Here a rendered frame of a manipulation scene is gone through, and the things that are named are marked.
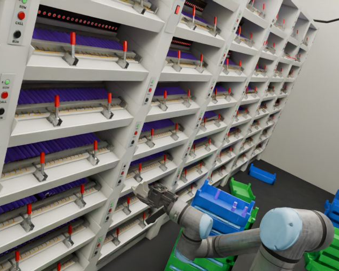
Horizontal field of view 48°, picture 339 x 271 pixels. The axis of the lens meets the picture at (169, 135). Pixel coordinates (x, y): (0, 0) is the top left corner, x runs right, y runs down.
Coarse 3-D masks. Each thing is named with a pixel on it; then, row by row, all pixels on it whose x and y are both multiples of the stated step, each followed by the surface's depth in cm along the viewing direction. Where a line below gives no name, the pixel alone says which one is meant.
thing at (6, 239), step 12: (96, 180) 165; (84, 192) 158; (96, 192) 162; (108, 192) 163; (72, 204) 148; (96, 204) 157; (24, 216) 130; (48, 216) 136; (60, 216) 139; (72, 216) 145; (0, 228) 120; (12, 228) 123; (36, 228) 129; (48, 228) 135; (0, 240) 117; (12, 240) 120; (24, 240) 126; (0, 252) 118
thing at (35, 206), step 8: (88, 184) 159; (64, 192) 147; (72, 192) 150; (40, 200) 136; (48, 200) 139; (56, 200) 143; (24, 208) 129; (32, 208) 132; (48, 208) 138; (0, 216) 121; (8, 216) 123; (16, 216) 127; (8, 224) 122
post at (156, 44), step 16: (160, 0) 140; (128, 32) 148; (144, 32) 145; (160, 32) 142; (144, 48) 146; (160, 48) 146; (160, 64) 151; (144, 80) 148; (144, 96) 152; (144, 112) 158; (128, 128) 154; (128, 144) 158; (128, 160) 164; (112, 176) 161; (112, 192) 165; (112, 208) 172; (96, 240) 172; (96, 256) 180
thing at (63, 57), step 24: (72, 24) 125; (96, 24) 135; (120, 24) 146; (48, 48) 106; (72, 48) 108; (96, 48) 125; (120, 48) 141; (24, 72) 94; (48, 72) 101; (72, 72) 109; (96, 72) 119; (120, 72) 130; (144, 72) 144
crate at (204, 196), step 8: (208, 184) 216; (200, 192) 215; (208, 192) 217; (224, 192) 214; (200, 200) 199; (208, 200) 197; (216, 200) 212; (224, 200) 215; (232, 200) 213; (240, 200) 212; (208, 208) 198; (216, 208) 196; (224, 208) 195; (240, 208) 213; (248, 208) 209; (224, 216) 196; (232, 216) 194; (240, 216) 193; (248, 216) 191; (240, 224) 194
